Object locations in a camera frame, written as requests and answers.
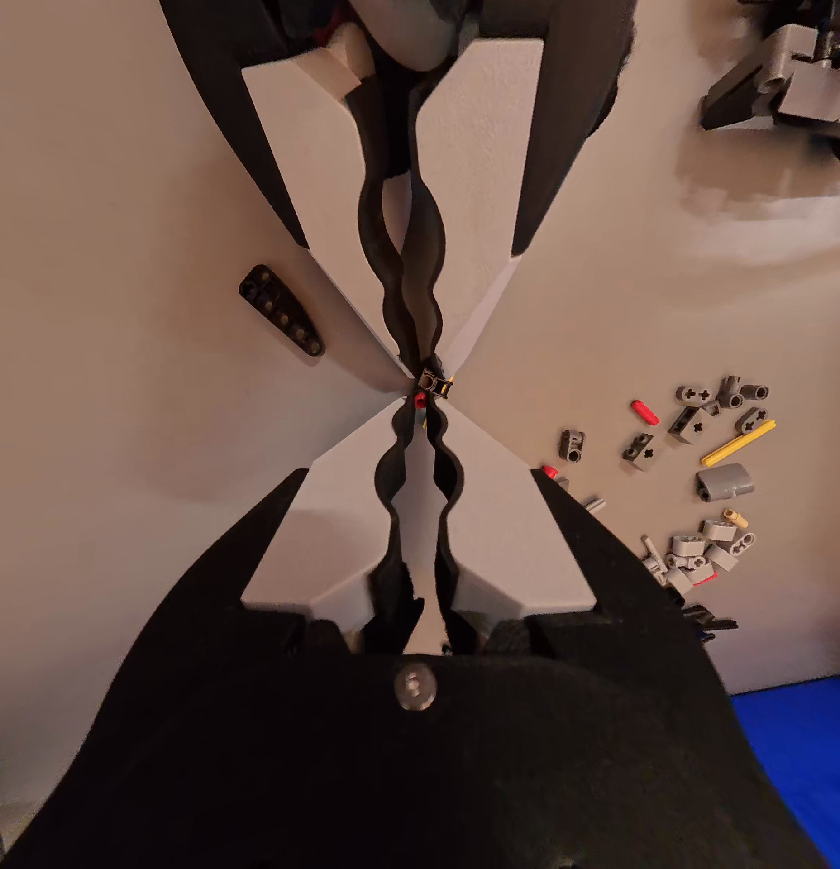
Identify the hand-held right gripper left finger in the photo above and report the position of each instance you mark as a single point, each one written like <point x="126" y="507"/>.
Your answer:
<point x="325" y="536"/>

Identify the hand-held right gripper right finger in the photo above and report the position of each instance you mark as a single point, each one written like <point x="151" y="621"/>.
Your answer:
<point x="515" y="536"/>

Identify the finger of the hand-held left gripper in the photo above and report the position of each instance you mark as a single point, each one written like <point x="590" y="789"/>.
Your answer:
<point x="481" y="149"/>
<point x="304" y="149"/>

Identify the small black lego connector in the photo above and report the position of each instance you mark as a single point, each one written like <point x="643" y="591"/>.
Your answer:
<point x="430" y="383"/>

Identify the pile of lego pieces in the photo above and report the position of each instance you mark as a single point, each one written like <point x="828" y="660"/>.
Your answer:
<point x="725" y="482"/>

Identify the partly built lego car model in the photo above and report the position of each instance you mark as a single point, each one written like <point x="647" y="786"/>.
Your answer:
<point x="807" y="88"/>

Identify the blue plastic bin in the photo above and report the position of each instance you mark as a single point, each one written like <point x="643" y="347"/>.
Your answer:
<point x="800" y="760"/>

